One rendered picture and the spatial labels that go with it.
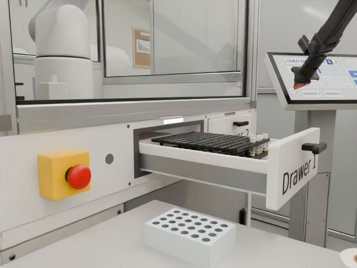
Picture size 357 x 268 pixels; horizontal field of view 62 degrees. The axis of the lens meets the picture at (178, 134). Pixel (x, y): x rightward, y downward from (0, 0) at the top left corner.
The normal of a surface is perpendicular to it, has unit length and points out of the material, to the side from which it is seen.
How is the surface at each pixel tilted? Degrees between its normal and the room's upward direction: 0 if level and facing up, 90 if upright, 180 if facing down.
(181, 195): 90
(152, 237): 90
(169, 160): 90
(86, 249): 0
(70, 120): 90
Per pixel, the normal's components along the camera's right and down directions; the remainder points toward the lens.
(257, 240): 0.00, -0.99
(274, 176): -0.60, 0.11
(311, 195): 0.21, 0.14
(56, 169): 0.80, 0.08
